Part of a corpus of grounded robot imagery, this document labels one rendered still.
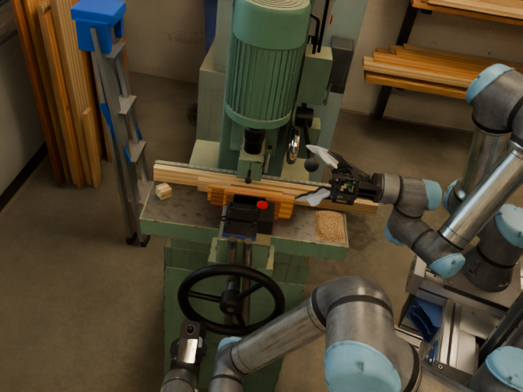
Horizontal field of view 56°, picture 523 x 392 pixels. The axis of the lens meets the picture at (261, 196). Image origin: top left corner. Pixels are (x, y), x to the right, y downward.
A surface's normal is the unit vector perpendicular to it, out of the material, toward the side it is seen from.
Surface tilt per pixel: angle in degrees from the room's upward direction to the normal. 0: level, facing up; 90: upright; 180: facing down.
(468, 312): 0
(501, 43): 90
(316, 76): 90
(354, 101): 90
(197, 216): 0
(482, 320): 0
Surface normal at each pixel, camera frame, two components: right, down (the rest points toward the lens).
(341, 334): -0.66, -0.63
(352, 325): -0.36, -0.75
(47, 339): 0.12, -0.75
